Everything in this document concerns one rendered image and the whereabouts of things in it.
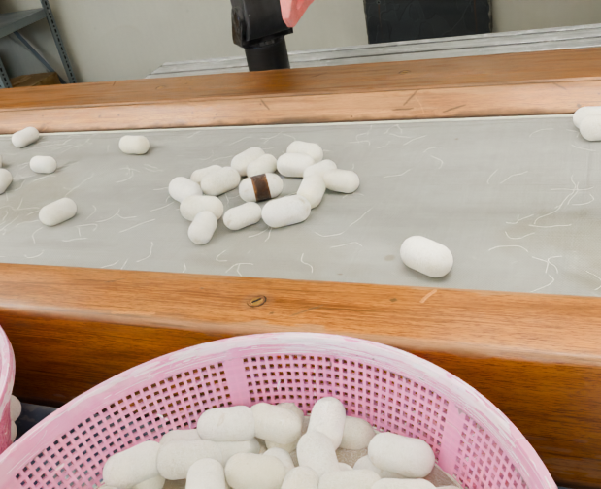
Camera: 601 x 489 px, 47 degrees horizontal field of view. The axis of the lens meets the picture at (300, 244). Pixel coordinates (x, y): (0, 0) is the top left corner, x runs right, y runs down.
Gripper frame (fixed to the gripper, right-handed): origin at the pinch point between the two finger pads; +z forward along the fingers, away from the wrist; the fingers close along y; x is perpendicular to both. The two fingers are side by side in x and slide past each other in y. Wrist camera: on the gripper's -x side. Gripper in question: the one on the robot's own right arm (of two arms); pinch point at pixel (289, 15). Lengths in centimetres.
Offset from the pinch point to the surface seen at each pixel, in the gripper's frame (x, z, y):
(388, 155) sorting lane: 6.1, 11.3, 9.0
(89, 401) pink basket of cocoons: -18.4, 36.1, 1.9
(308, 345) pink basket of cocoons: -14.3, 31.6, 12.0
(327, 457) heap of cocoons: -15.9, 37.1, 14.4
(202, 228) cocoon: -5.2, 22.2, -1.6
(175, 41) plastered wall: 159, -112, -135
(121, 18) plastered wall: 150, -119, -156
